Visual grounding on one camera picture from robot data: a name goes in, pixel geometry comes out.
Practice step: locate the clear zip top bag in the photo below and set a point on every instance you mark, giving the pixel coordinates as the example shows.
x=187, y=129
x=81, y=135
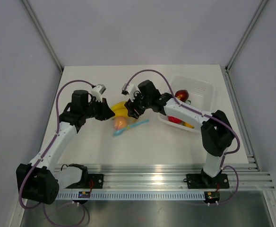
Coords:
x=132, y=123

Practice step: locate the left aluminium corner post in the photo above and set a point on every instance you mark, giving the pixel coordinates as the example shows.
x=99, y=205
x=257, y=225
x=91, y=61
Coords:
x=39, y=28

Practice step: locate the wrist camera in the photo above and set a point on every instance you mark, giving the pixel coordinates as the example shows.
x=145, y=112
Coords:
x=98, y=91
x=129, y=89

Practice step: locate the red dragon fruit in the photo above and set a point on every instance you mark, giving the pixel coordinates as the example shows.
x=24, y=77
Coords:
x=175, y=120

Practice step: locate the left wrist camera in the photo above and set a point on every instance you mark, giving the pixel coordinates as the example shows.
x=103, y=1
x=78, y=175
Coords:
x=98, y=91

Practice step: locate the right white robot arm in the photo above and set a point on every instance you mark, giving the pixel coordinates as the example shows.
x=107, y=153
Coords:
x=216, y=132

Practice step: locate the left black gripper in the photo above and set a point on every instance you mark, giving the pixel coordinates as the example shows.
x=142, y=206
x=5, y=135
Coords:
x=106, y=112

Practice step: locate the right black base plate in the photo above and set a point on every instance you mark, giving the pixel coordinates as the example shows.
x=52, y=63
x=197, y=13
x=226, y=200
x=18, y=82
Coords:
x=199, y=181

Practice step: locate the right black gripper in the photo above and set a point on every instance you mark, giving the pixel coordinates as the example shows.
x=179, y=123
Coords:
x=132, y=105

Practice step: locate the right aluminium corner post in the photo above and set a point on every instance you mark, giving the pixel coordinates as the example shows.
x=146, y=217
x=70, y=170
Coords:
x=246, y=34

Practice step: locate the orange peach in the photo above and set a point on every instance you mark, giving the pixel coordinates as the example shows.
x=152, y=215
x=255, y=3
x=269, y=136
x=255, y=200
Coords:
x=120, y=122

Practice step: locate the dark red apple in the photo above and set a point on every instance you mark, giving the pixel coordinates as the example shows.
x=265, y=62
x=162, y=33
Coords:
x=182, y=95

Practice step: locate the aluminium rail beam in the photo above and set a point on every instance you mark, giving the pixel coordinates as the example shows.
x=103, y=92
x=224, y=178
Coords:
x=170, y=177

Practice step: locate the aluminium corner post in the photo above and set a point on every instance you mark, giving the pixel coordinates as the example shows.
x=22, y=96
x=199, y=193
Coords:
x=39, y=28
x=246, y=34

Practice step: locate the orange green mango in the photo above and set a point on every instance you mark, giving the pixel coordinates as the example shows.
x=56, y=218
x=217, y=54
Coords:
x=188, y=125

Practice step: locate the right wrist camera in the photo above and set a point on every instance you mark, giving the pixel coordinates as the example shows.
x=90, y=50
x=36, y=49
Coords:
x=129, y=89

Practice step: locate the right small circuit board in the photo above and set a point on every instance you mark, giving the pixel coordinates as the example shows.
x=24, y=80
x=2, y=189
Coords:
x=212, y=197

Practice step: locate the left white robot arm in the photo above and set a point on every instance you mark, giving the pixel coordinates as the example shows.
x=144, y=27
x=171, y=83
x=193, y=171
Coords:
x=36, y=180

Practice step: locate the white slotted cable duct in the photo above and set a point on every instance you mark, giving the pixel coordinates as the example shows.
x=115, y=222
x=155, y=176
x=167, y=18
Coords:
x=133, y=196

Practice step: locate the white plastic basket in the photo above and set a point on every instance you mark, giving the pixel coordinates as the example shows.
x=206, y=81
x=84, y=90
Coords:
x=202, y=94

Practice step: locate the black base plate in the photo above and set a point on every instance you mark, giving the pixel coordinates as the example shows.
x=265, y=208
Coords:
x=95, y=181
x=199, y=181

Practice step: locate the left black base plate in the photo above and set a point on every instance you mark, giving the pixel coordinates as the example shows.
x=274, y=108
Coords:
x=95, y=181

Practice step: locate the yellow banana bunch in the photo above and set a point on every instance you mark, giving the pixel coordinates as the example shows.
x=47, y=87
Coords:
x=120, y=110

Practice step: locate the left small circuit board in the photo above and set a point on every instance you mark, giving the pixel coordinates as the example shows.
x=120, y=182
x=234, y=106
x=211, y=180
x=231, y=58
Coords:
x=84, y=195

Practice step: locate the small circuit board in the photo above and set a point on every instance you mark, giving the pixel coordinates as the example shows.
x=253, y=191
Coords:
x=212, y=197
x=84, y=195

